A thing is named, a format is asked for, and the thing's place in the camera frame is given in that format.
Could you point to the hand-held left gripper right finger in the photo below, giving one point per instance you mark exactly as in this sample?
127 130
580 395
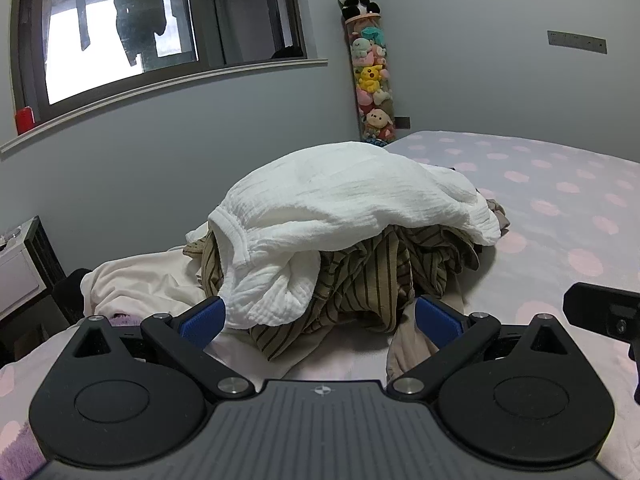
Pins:
437 322

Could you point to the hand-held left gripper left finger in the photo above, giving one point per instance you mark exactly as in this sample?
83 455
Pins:
202 322

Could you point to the white crinkled garment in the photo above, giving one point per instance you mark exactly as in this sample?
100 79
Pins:
350 195

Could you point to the taupe garment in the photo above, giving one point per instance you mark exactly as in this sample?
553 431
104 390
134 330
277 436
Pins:
405 350

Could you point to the cream white cloth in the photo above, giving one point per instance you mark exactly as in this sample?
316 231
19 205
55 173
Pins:
145 280

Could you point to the olive striped garment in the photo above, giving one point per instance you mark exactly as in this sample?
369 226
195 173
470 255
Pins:
360 280

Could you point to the bed with pink dotted sheet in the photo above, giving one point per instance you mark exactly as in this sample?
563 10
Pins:
550 195

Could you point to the black bedside furniture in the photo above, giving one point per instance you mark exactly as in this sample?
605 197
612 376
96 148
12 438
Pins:
47 260

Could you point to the white bedside cabinet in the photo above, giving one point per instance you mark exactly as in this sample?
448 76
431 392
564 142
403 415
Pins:
17 275

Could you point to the person's leg in purple pants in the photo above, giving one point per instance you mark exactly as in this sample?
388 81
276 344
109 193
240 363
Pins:
22 447

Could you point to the clear tube of plush toys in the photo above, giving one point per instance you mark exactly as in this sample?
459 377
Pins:
372 80

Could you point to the red cup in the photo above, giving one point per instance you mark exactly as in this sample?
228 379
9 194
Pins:
25 121

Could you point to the white window sill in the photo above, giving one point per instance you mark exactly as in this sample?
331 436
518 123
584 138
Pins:
280 62

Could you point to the dark hanging clothing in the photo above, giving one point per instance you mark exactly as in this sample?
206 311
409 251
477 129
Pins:
140 15

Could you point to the panda plush toy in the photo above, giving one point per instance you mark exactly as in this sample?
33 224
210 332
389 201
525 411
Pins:
356 2

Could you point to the dark wall socket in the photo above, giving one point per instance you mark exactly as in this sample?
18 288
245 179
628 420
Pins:
403 122

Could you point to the grey wall plate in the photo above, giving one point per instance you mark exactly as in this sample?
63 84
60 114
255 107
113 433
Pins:
577 41

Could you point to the window with dark frame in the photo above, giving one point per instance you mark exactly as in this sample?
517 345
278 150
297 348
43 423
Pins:
100 60

